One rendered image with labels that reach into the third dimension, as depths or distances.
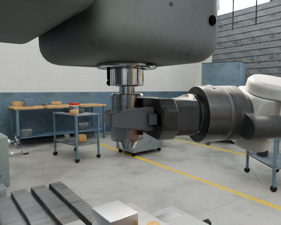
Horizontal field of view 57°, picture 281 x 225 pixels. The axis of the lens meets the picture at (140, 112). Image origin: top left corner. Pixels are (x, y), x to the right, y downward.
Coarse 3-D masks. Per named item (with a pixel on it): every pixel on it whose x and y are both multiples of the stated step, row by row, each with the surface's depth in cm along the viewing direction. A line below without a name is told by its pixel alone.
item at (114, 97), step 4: (112, 96) 36; (116, 96) 36; (120, 96) 35; (124, 96) 35; (128, 96) 35; (132, 96) 35; (136, 96) 36; (140, 96) 36; (112, 100) 36; (116, 100) 36; (120, 100) 35; (124, 100) 35; (128, 100) 35; (132, 100) 35; (136, 100) 36; (140, 100) 36
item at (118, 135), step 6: (114, 102) 36; (120, 102) 35; (126, 102) 35; (132, 102) 35; (138, 102) 36; (114, 108) 36; (120, 108) 35; (126, 108) 35; (132, 108) 35; (114, 132) 36; (120, 132) 36; (126, 132) 36; (132, 132) 36; (138, 132) 36; (114, 138) 36; (120, 138) 36; (126, 138) 36; (132, 138) 36; (138, 138) 36
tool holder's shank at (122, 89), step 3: (120, 87) 37; (123, 87) 36; (126, 87) 36; (129, 87) 36; (132, 87) 37; (120, 90) 37; (123, 90) 36; (126, 90) 36; (129, 90) 36; (132, 90) 37; (123, 93) 36; (126, 93) 36; (129, 93) 36
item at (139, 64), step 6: (96, 66) 36; (102, 66) 34; (108, 66) 34; (114, 66) 33; (120, 66) 33; (126, 66) 33; (132, 66) 33; (138, 66) 33; (144, 66) 34; (150, 66) 34; (156, 66) 36
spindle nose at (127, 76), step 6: (114, 72) 35; (120, 72) 35; (126, 72) 35; (132, 72) 35; (138, 72) 36; (114, 78) 36; (120, 78) 35; (126, 78) 35; (132, 78) 35; (138, 78) 36; (114, 84) 36; (120, 84) 35; (126, 84) 35; (132, 84) 35; (138, 84) 36
